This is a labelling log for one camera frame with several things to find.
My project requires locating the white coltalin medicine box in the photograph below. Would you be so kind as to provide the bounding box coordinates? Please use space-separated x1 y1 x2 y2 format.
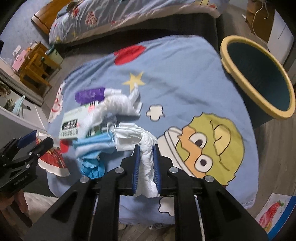
58 101 99 140

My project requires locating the dark blue paper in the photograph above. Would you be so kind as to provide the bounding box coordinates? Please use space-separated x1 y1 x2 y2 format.
77 158 105 179

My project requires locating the blue face mask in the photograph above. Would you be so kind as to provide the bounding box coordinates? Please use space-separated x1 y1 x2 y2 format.
72 132 116 159

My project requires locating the purple spray bottle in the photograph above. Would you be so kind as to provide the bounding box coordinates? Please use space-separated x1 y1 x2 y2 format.
75 87 122 105

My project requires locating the white tissue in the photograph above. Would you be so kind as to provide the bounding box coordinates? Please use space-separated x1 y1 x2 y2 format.
77 84 142 138
113 123 158 198

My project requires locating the yellow rimmed green trash bin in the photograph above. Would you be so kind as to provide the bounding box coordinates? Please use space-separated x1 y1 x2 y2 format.
220 35 295 128

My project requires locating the red strawberry snack bag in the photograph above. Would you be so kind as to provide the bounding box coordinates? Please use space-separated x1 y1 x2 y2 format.
38 138 70 177

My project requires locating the strawberry printed paper sheet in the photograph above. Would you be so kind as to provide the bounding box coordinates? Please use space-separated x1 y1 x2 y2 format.
255 193 295 240

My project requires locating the wooden nightstand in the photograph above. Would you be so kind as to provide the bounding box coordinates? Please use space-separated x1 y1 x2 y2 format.
18 42 61 95

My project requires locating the pink box on nightstand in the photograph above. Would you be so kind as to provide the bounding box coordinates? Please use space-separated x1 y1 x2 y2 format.
12 50 27 71

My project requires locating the small white green bin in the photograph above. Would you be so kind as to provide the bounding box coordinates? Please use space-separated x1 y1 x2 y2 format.
46 46 63 65

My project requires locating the blue cartoon pillow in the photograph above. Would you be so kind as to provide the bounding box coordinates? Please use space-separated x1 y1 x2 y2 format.
48 36 258 209

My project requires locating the wooden bed with headboard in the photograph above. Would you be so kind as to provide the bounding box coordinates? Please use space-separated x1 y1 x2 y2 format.
31 0 71 36

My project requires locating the blue cartoon duvet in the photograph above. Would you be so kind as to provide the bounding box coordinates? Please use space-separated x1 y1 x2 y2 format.
49 0 229 45

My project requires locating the white air purifier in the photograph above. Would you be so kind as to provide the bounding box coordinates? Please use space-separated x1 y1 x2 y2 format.
267 11 294 64

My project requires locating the wooden tv cabinet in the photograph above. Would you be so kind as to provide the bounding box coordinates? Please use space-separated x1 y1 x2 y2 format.
245 0 275 43

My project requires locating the white charging cable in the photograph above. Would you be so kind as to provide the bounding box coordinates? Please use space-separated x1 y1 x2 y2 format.
251 0 270 35

